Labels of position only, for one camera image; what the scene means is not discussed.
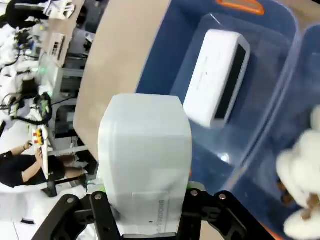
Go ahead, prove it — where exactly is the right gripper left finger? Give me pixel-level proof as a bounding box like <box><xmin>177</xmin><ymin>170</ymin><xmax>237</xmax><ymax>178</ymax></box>
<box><xmin>31</xmin><ymin>191</ymin><xmax>123</xmax><ymax>240</ymax></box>

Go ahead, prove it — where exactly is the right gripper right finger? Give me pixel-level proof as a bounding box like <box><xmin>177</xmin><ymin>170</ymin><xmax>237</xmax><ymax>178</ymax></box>
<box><xmin>174</xmin><ymin>182</ymin><xmax>273</xmax><ymax>240</ymax></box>

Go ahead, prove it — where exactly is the small white cloud plush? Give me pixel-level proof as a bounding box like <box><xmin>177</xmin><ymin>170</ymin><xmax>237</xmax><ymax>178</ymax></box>
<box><xmin>283</xmin><ymin>194</ymin><xmax>320</xmax><ymax>240</ymax></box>

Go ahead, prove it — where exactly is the large white cloud plush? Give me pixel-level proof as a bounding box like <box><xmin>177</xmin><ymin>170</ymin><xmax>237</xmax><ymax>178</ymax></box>
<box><xmin>276</xmin><ymin>103</ymin><xmax>320</xmax><ymax>210</ymax></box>

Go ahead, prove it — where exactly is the white boxy digital clock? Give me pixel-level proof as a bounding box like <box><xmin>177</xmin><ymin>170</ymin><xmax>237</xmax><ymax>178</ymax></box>
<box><xmin>97</xmin><ymin>93</ymin><xmax>193</xmax><ymax>237</ymax></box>

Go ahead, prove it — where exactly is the white rounded digital clock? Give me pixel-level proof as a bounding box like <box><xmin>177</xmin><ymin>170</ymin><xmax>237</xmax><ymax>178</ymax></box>
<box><xmin>183</xmin><ymin>29</ymin><xmax>251</xmax><ymax>129</ymax></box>

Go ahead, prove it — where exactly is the person in black shirt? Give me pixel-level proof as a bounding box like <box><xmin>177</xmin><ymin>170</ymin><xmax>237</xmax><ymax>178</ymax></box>
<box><xmin>0</xmin><ymin>141</ymin><xmax>67</xmax><ymax>189</ymax></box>

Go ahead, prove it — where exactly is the white panel with coloured buttons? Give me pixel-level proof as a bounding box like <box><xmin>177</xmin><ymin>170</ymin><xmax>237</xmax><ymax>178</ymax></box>
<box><xmin>31</xmin><ymin>124</ymin><xmax>50</xmax><ymax>180</ymax></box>

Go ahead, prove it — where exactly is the white labelled box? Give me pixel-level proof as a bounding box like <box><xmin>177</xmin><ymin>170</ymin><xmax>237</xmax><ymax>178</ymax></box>
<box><xmin>48</xmin><ymin>32</ymin><xmax>68</xmax><ymax>61</ymax></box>

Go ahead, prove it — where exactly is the brown wooden desk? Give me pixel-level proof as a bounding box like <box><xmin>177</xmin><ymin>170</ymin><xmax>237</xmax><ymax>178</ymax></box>
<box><xmin>42</xmin><ymin>0</ymin><xmax>86</xmax><ymax>69</ymax></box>

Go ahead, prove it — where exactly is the blue plastic basket orange handle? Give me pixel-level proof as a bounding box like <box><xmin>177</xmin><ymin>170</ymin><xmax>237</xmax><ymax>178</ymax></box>
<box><xmin>224</xmin><ymin>22</ymin><xmax>320</xmax><ymax>240</ymax></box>
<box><xmin>134</xmin><ymin>0</ymin><xmax>305</xmax><ymax>198</ymax></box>

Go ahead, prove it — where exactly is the black cable bundle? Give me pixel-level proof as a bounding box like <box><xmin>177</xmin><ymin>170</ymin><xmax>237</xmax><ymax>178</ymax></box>
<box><xmin>0</xmin><ymin>91</ymin><xmax>53</xmax><ymax>127</ymax></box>

